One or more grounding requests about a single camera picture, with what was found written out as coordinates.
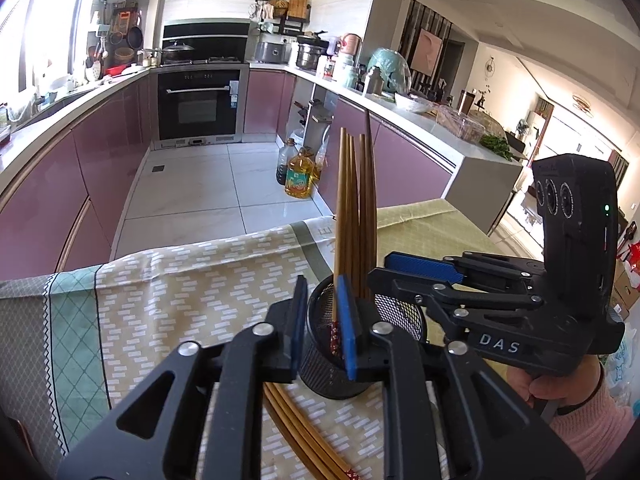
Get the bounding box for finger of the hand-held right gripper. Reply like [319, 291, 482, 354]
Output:
[367, 266, 545, 322]
[384, 251, 545, 287]

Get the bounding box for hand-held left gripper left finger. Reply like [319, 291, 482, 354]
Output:
[57, 275, 310, 480]

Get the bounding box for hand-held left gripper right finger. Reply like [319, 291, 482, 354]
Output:
[336, 274, 586, 480]

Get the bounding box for black mesh holder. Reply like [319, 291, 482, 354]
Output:
[299, 274, 426, 401]

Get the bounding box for bundle of wooden chopsticks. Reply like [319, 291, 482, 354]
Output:
[347, 109, 379, 306]

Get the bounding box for person's right forearm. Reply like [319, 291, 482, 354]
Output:
[547, 375, 638, 480]

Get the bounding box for person's right hand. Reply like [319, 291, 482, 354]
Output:
[510, 358, 604, 414]

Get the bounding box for pink base cabinets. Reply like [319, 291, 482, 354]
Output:
[242, 70, 458, 211]
[0, 70, 153, 281]

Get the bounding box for patterned tablecloth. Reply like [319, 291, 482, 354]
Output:
[0, 199, 546, 480]

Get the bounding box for green leafy herbs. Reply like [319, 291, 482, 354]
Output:
[479, 132, 516, 161]

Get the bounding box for yellow oil bottle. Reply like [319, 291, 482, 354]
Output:
[285, 147, 316, 200]

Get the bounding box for clear plastic container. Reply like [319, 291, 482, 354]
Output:
[436, 105, 486, 141]

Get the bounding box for dark sauce bottle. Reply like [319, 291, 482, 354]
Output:
[276, 137, 301, 186]

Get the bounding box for white bowl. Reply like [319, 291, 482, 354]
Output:
[394, 92, 435, 113]

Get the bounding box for steel thermos bottle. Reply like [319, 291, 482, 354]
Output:
[364, 66, 385, 96]

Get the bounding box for green kitchen appliance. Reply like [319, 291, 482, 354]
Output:
[367, 47, 411, 93]

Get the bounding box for white canister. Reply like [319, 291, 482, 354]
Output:
[332, 55, 358, 88]

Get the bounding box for pink kettle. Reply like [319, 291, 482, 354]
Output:
[340, 33, 362, 61]

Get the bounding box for black built-in oven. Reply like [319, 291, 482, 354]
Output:
[152, 67, 248, 148]

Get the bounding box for steel stock pot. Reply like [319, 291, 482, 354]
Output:
[295, 42, 328, 70]

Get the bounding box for black wok with lid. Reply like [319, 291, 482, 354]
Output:
[162, 41, 196, 65]

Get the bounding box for black range hood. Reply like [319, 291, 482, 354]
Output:
[161, 19, 251, 63]

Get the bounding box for kitchen window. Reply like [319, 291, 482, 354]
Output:
[0, 0, 108, 96]

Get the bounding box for framed wall picture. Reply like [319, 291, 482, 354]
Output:
[415, 28, 443, 73]

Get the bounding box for black wall rack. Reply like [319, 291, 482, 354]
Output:
[255, 0, 311, 36]

